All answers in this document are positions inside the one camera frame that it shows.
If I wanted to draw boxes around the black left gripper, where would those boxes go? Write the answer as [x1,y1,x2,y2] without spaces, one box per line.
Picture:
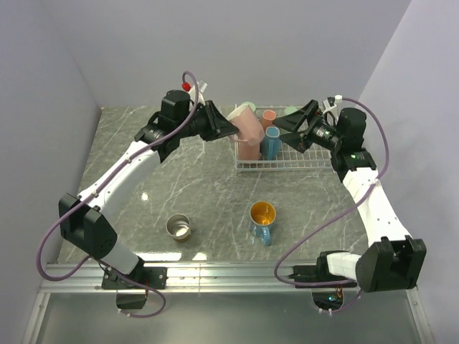
[176,100,239,141]

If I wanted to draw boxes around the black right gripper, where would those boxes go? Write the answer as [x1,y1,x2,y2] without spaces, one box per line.
[273,100,343,154]

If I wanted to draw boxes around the short green plastic cup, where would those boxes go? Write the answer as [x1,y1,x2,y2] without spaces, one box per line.
[284,106,298,115]

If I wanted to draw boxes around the white and pink mug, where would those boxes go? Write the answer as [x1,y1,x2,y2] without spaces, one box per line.
[226,104,265,146]

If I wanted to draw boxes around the blue flowered mug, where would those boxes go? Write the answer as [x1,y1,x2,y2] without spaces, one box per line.
[260,126,282,161]

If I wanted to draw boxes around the brown-pink ceramic mug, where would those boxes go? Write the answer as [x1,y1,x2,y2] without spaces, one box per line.
[260,110,277,130]

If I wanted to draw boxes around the tall pink plastic cup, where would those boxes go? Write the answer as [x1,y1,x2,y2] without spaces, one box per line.
[237,139,261,162]

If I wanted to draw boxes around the tall green plastic cup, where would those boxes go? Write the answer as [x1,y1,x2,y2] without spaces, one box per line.
[242,102,256,112]

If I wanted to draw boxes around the blue mug orange interior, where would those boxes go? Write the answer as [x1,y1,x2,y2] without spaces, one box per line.
[250,201,277,246]

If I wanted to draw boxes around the stainless steel cup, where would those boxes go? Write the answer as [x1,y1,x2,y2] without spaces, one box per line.
[166,214,191,242]

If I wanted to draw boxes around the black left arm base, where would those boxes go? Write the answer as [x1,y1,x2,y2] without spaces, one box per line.
[101,267,167,311]

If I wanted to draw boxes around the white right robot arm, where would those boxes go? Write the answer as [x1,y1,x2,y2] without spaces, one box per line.
[273,96,427,292]

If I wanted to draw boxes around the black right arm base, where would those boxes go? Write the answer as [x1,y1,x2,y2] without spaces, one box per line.
[288,251,357,314]

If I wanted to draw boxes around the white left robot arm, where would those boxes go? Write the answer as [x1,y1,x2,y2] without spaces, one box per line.
[59,90,238,288]

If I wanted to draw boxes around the white wire dish rack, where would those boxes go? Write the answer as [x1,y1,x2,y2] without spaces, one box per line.
[233,102,348,171]

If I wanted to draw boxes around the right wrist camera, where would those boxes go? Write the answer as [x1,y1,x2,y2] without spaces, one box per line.
[323,95,343,116]

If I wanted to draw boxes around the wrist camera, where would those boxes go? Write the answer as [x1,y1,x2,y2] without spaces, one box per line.
[323,95,343,116]
[181,80,208,105]

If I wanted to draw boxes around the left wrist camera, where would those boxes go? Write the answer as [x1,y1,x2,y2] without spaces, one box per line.
[181,80,208,105]

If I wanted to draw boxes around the aluminium front rail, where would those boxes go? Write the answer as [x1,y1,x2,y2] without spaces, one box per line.
[39,261,298,294]

